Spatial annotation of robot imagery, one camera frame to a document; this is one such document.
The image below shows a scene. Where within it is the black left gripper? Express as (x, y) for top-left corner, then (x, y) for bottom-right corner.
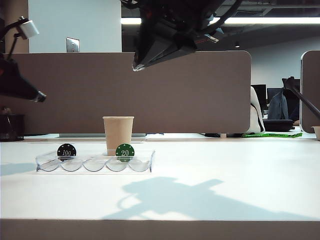
(0, 53), (47, 103)

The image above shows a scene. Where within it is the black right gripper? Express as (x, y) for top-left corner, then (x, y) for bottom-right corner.
(131, 0), (220, 73)

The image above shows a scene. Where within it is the black poker chip 100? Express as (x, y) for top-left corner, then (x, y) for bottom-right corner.
(57, 143), (78, 161)

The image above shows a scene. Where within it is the brown paper cup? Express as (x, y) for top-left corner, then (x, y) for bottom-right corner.
(102, 116), (135, 157)

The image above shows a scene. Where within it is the clear plastic chip tray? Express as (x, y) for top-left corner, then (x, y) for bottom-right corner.
(35, 149), (156, 174)

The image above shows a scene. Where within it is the green poker chip 20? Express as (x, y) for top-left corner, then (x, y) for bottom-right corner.
(115, 143), (136, 163)

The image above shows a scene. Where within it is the wide brown desk partition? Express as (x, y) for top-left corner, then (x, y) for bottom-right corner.
(4, 50), (252, 135)

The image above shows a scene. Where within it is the long ceiling light strip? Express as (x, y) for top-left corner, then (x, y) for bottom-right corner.
(121, 16), (320, 25)

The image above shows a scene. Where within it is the blue denim jacket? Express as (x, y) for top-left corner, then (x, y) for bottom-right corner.
(267, 91), (290, 121)

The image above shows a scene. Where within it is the green printed tape strip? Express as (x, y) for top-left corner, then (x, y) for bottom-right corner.
(241, 132), (303, 139)

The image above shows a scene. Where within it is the narrow brown desk partition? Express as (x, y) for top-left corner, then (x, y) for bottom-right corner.
(299, 50), (320, 134)

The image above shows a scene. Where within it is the small beige paper bowl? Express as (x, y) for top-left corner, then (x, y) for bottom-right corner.
(310, 125), (320, 141)

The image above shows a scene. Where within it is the metal wall switch plate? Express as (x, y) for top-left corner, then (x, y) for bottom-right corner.
(66, 37), (81, 53)

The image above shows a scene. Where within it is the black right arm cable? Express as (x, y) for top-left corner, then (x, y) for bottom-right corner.
(199, 0), (244, 35)

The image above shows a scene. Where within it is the white bag with black strap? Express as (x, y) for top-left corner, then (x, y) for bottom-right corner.
(246, 86), (266, 135)

